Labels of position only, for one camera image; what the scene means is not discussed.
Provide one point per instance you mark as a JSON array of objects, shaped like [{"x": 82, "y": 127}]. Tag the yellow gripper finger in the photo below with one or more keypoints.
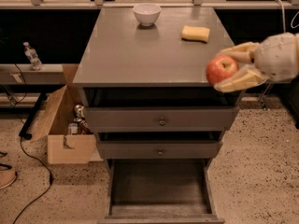
[
  {"x": 246, "y": 77},
  {"x": 242, "y": 53}
]

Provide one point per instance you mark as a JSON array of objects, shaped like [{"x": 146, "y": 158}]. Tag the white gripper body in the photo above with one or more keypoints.
[{"x": 277, "y": 58}]

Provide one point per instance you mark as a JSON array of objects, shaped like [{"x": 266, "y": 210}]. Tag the red apple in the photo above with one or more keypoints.
[{"x": 220, "y": 68}]

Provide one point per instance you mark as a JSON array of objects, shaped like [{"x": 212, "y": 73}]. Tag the grey drawer cabinet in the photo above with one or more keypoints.
[{"x": 124, "y": 54}]

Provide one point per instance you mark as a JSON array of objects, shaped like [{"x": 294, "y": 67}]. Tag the grey top drawer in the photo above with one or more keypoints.
[{"x": 159, "y": 110}]

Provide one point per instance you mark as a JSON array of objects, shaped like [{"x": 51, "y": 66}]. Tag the grey drawer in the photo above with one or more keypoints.
[
  {"x": 159, "y": 110},
  {"x": 159, "y": 145},
  {"x": 159, "y": 191}
]

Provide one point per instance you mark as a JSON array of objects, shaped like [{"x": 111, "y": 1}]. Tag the grey middle drawer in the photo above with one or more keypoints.
[{"x": 159, "y": 145}]

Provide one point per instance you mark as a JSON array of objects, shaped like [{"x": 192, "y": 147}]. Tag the grey bottom drawer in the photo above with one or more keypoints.
[{"x": 159, "y": 191}]

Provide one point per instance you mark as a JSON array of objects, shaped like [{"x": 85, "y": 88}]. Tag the yellow sponge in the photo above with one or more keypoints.
[{"x": 195, "y": 33}]

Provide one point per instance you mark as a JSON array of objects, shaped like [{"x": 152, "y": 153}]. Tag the white ceramic bowl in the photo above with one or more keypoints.
[{"x": 147, "y": 13}]

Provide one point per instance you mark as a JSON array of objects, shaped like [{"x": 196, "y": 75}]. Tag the metal items in box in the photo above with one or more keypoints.
[{"x": 79, "y": 124}]

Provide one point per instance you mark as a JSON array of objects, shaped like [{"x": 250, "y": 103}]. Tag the open cardboard box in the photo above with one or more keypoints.
[{"x": 63, "y": 147}]

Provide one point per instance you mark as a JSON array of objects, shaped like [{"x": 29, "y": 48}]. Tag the clear plastic water bottle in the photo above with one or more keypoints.
[{"x": 32, "y": 56}]

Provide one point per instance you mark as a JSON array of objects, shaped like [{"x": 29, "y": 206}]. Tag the grey wall rail shelf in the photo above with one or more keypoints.
[{"x": 13, "y": 74}]

